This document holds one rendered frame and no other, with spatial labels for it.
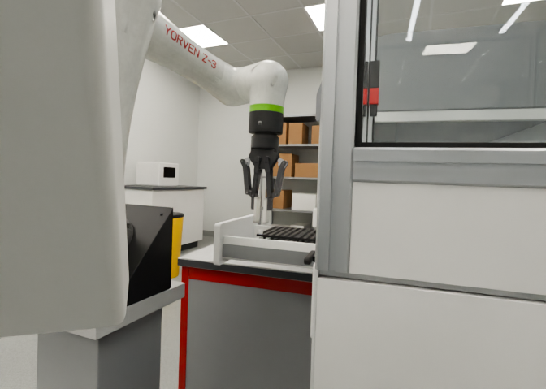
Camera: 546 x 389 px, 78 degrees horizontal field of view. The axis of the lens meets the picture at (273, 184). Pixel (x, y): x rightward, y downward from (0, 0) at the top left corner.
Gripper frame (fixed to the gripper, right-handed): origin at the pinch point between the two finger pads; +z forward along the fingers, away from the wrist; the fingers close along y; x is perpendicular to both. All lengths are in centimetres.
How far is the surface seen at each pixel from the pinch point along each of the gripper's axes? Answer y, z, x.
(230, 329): 16, 44, -19
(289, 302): -4.5, 31.2, -19.2
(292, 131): 92, -75, -385
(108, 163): -17, -10, 73
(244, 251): 2.4, 10.5, 4.8
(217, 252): 9.4, 11.4, 6.4
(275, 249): -6.0, 9.1, 4.7
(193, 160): 283, -30, -441
